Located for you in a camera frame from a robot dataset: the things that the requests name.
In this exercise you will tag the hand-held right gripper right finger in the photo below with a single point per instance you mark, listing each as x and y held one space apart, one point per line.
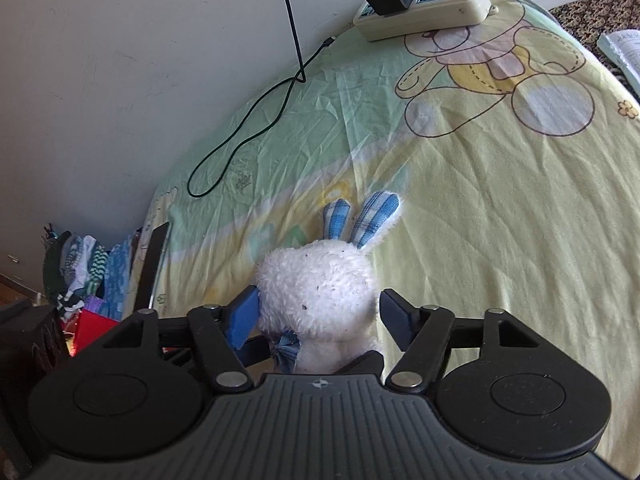
395 317

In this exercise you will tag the cream power strip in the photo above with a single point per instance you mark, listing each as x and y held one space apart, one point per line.
425 9

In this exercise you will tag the pile of folded clothes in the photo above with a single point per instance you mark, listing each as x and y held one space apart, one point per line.
75 265

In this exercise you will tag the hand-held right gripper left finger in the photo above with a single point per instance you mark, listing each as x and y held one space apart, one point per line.
245 320

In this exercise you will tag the red cardboard box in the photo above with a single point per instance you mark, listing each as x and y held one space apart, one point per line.
97 327

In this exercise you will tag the white rabbit plush blue bow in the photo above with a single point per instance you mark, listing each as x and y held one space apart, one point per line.
315 285

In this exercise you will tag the black phone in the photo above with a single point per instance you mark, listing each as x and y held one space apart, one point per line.
152 265

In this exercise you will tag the purple tissue pack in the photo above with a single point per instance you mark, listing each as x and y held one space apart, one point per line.
95 305

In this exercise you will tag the white paper booklet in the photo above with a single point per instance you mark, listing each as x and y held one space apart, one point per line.
622 52

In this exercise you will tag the bear printed bed sheet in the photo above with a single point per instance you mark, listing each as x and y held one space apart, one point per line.
475 160

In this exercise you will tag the brown patterned blanket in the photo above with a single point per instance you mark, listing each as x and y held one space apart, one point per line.
595 15

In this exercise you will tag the wooden cabinet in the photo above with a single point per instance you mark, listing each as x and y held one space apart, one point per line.
15 290

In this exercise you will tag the blue floral towel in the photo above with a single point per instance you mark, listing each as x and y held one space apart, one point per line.
117 275

